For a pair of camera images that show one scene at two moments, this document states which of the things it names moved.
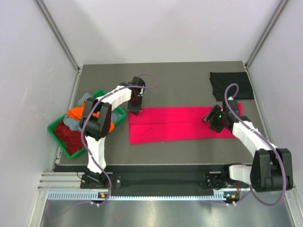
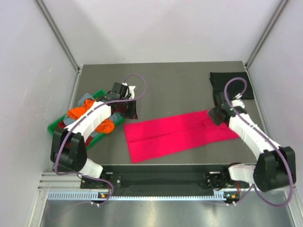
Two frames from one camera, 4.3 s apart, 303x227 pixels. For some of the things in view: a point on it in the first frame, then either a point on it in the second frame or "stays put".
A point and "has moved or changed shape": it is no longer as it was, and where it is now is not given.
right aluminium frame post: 259,45 stays put
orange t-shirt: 78,113 stays put
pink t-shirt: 166,124 has moved or changed shape
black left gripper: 135,110 → 132,114
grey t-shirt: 74,124 stays put
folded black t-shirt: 220,81 stays put
